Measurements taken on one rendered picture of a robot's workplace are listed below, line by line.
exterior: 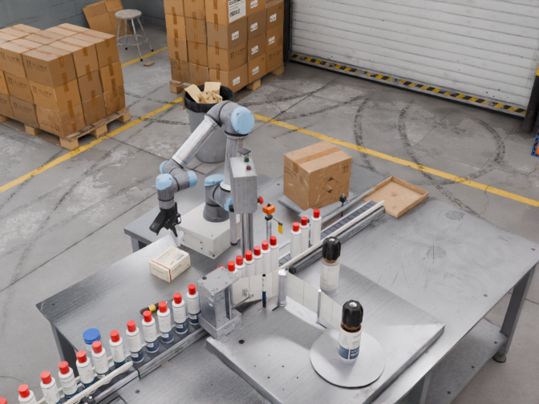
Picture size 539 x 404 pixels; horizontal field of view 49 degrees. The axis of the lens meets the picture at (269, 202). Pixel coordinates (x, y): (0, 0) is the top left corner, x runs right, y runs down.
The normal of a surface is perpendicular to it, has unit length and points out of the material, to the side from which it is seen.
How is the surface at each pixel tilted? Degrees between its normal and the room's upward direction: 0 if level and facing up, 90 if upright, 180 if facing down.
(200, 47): 88
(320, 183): 90
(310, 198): 90
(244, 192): 90
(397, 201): 0
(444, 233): 0
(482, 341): 1
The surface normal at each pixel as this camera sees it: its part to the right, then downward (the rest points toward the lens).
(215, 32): -0.53, 0.47
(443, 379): -0.01, -0.84
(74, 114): 0.82, 0.27
